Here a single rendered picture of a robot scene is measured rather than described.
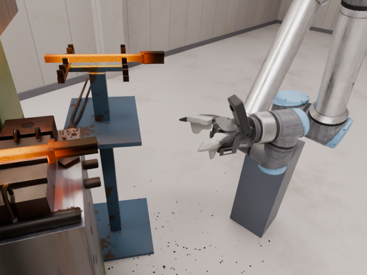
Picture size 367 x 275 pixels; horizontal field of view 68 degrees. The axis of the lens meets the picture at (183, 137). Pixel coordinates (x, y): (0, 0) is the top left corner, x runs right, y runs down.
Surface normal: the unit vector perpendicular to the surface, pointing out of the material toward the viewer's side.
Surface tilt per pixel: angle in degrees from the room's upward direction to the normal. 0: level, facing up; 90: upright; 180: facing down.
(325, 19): 90
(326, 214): 0
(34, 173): 0
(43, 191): 0
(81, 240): 90
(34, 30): 90
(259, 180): 90
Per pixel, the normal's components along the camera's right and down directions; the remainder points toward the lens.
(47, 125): 0.07, -0.82
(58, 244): 0.33, 0.55
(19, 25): 0.77, 0.40
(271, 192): -0.64, 0.40
